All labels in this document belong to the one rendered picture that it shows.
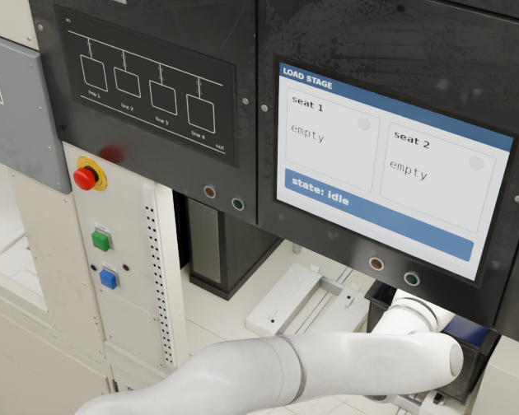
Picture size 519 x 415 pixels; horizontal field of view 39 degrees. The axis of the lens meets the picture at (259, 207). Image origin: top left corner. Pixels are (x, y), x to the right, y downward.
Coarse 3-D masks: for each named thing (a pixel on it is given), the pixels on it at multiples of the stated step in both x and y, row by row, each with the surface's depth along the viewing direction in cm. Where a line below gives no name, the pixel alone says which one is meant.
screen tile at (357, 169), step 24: (288, 96) 88; (312, 96) 86; (288, 120) 91; (312, 120) 88; (336, 120) 86; (288, 144) 93; (312, 144) 91; (360, 144) 86; (312, 168) 93; (336, 168) 91; (360, 168) 88
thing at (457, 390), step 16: (384, 288) 138; (384, 304) 132; (368, 320) 138; (496, 336) 126; (464, 352) 127; (480, 352) 125; (464, 368) 130; (480, 368) 136; (448, 384) 135; (464, 384) 133; (464, 400) 136
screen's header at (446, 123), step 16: (304, 80) 86; (320, 80) 84; (352, 96) 83; (368, 96) 82; (384, 96) 81; (400, 112) 81; (416, 112) 79; (432, 112) 78; (448, 128) 78; (464, 128) 77; (480, 128) 76; (496, 144) 76
